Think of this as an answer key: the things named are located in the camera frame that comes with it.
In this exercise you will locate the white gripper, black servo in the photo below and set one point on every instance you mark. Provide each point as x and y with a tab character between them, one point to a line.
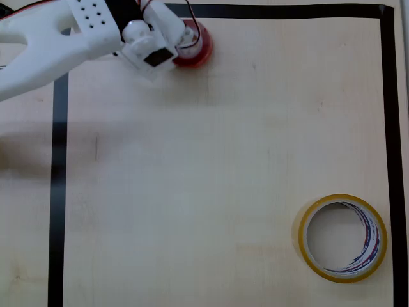
186	34

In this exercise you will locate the small red tape roll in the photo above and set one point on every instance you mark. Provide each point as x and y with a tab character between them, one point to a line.
204	48

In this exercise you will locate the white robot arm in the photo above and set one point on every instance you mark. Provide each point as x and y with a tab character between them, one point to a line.
54	41

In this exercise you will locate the long black bar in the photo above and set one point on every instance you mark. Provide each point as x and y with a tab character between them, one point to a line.
287	11

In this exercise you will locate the big yellow tape roll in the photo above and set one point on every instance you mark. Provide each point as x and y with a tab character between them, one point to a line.
303	236

